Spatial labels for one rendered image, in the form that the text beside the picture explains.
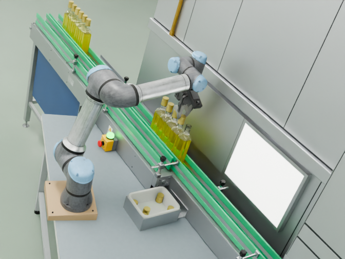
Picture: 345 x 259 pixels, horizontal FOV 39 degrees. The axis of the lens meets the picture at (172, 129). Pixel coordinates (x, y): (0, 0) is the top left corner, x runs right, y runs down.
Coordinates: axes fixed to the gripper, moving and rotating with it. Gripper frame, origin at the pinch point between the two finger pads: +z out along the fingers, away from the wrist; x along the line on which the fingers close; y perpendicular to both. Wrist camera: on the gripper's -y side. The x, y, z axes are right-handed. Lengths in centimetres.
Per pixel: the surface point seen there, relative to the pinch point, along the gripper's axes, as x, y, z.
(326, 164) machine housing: -16, -74, -25
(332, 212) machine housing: 21, -103, -35
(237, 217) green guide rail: -4, -53, 22
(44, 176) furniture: 40, 61, 82
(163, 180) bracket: 11.2, -13.0, 29.3
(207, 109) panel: -12.2, -2.6, -5.5
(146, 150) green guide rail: 13.2, 4.6, 22.6
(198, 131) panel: -12.2, -2.0, 8.9
